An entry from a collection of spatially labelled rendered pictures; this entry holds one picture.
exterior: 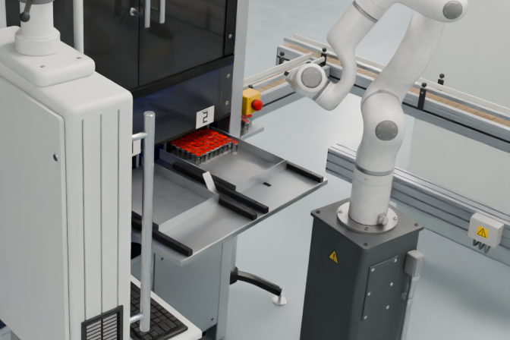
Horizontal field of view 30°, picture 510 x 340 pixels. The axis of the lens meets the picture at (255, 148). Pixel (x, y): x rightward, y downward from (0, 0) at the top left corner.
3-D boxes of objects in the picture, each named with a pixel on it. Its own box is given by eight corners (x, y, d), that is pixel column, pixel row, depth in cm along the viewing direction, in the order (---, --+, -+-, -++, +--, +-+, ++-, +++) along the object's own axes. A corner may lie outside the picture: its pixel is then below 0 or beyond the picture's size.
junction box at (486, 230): (466, 236, 370) (470, 216, 366) (472, 231, 374) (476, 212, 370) (494, 248, 364) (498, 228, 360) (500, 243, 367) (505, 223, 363)
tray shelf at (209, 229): (69, 203, 293) (68, 198, 292) (220, 135, 342) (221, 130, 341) (181, 266, 267) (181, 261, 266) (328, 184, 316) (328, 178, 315)
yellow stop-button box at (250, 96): (231, 109, 340) (232, 90, 336) (244, 104, 345) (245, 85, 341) (247, 116, 335) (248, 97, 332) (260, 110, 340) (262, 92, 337)
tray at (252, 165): (158, 158, 320) (159, 149, 318) (211, 134, 338) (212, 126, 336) (235, 195, 301) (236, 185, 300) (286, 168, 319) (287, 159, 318)
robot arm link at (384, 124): (391, 158, 295) (402, 87, 284) (399, 187, 279) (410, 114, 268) (353, 155, 295) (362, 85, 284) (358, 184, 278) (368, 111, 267)
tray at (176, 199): (81, 192, 296) (81, 182, 294) (142, 165, 314) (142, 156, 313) (158, 235, 277) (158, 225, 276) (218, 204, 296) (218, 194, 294)
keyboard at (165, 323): (61, 278, 268) (61, 270, 267) (102, 261, 277) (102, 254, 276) (145, 351, 242) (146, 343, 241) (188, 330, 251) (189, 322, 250)
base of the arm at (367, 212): (410, 224, 297) (418, 171, 288) (366, 240, 286) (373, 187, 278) (368, 197, 310) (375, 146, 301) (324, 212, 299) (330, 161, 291)
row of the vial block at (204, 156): (193, 165, 316) (193, 153, 314) (228, 149, 329) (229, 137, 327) (197, 168, 315) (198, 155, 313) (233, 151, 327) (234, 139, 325)
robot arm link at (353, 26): (399, 32, 272) (332, 109, 283) (356, -4, 271) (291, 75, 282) (397, 39, 263) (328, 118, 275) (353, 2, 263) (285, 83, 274)
